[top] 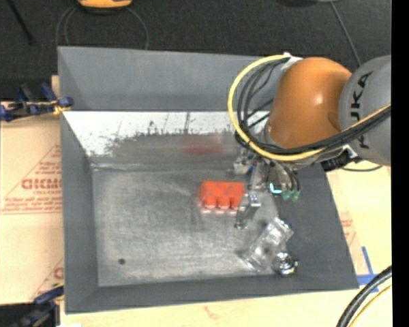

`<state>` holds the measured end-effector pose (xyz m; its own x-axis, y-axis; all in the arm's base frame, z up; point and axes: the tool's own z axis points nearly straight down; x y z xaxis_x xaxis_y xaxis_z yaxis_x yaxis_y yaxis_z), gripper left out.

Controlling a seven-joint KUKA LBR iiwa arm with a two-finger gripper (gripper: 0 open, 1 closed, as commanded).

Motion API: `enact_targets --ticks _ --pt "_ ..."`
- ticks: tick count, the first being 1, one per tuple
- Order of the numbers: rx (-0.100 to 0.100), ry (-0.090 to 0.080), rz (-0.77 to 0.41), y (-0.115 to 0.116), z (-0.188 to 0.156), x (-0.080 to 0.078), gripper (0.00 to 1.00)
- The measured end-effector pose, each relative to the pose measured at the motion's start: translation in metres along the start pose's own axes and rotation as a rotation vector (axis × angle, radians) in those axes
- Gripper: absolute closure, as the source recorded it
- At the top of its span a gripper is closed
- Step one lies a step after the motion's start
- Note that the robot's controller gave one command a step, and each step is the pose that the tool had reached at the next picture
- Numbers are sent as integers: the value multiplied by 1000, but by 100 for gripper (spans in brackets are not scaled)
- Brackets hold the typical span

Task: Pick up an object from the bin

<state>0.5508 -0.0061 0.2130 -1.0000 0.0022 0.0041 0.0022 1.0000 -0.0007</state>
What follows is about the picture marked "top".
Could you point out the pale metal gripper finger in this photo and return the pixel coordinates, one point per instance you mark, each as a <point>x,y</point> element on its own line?
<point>255,200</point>
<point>242,210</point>

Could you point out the orange-red toy brick block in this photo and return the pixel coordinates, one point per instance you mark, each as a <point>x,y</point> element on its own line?
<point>221,192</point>

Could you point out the clear plastic container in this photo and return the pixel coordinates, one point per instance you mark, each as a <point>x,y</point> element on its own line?
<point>267,242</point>

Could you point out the shiny silver round knob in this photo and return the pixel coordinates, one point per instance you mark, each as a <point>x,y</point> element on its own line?
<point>285,263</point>

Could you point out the grey metal bin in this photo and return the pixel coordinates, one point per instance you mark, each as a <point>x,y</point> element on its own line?
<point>150,216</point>

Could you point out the brown cardboard board, red print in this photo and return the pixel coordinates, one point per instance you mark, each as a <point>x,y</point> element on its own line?
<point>27,216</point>

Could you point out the black cylinder on white bracket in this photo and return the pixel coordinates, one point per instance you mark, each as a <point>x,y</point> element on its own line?
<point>336,162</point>

